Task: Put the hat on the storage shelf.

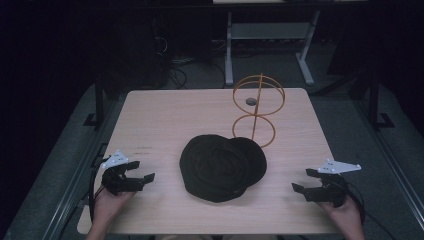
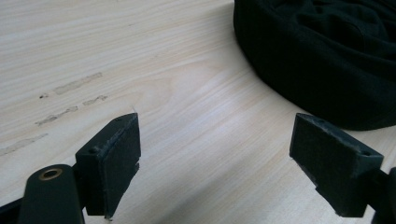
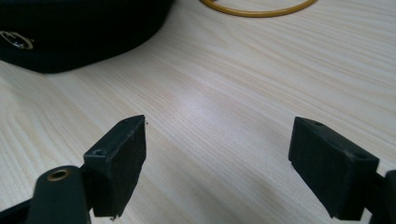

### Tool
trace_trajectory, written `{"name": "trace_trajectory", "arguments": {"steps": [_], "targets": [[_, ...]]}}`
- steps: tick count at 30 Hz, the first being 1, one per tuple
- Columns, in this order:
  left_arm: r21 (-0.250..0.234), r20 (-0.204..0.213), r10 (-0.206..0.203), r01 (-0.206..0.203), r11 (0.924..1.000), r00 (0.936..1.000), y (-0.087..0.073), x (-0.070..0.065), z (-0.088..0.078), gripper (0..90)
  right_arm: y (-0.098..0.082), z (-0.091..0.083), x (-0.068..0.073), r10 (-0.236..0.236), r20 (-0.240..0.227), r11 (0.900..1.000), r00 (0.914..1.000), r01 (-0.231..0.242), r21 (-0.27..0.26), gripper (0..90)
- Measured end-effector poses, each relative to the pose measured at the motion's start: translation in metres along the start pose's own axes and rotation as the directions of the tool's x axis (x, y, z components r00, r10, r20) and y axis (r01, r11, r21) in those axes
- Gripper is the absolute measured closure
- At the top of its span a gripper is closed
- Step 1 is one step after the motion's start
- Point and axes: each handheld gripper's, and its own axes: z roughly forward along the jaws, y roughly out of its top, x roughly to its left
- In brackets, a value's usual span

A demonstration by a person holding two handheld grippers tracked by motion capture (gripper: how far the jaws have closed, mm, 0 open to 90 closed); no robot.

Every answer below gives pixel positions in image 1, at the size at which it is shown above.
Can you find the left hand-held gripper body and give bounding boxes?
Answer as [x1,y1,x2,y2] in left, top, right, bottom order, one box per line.
[100,149,146,197]

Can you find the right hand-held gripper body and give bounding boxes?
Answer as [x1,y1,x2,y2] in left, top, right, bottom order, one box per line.
[304,158,363,209]

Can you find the black cap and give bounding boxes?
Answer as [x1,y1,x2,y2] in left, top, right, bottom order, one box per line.
[179,133,268,204]

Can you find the orange wire hat stand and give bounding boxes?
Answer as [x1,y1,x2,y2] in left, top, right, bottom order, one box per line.
[231,73,287,149]

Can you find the person's left hand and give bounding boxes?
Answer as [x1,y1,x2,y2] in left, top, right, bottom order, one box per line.
[91,187,136,232]

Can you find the person's right hand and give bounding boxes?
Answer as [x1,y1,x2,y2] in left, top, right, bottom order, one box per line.
[318,194,365,235]

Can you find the black metal stand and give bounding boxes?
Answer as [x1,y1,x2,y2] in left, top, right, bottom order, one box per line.
[82,75,108,130]
[365,70,396,132]

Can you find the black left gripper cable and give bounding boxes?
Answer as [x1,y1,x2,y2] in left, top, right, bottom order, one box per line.
[88,155,112,223]

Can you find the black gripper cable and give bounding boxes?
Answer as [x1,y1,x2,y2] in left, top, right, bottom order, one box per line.
[88,155,112,223]
[345,181,398,240]

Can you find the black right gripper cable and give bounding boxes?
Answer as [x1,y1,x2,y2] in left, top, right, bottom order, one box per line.
[345,181,398,240]

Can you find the aluminium frame rail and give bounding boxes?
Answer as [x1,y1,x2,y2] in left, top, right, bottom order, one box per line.
[352,98,424,232]
[42,98,128,240]

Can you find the black floor cables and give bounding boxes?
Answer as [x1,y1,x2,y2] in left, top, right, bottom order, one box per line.
[153,34,228,90]

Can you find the grey metal desk frame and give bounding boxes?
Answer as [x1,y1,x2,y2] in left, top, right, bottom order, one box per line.
[224,9,322,88]

